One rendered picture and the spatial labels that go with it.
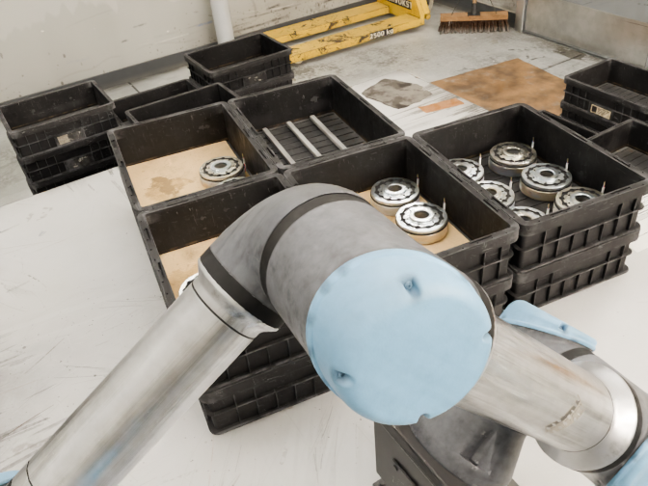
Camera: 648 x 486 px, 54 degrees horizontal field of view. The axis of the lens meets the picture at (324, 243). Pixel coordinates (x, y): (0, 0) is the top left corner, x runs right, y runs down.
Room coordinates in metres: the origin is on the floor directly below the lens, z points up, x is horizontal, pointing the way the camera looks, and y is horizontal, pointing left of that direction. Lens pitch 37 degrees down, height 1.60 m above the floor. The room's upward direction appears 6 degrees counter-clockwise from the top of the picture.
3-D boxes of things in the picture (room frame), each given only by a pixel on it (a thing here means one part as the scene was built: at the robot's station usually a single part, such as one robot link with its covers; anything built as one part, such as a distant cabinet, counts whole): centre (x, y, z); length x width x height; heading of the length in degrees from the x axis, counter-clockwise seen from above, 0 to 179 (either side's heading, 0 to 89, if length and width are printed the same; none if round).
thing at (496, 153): (1.23, -0.44, 0.86); 0.10 x 0.10 x 0.01
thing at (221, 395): (0.90, 0.15, 0.76); 0.40 x 0.30 x 0.12; 20
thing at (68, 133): (2.39, 1.00, 0.37); 0.40 x 0.30 x 0.45; 119
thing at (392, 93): (1.96, -0.28, 0.71); 0.22 x 0.19 x 0.01; 29
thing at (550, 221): (1.10, -0.42, 0.92); 0.40 x 0.30 x 0.02; 20
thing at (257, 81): (2.77, 0.30, 0.37); 0.40 x 0.30 x 0.45; 119
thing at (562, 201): (1.02, -0.52, 0.86); 0.10 x 0.10 x 0.01
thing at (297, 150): (1.38, 0.00, 0.87); 0.40 x 0.30 x 0.11; 20
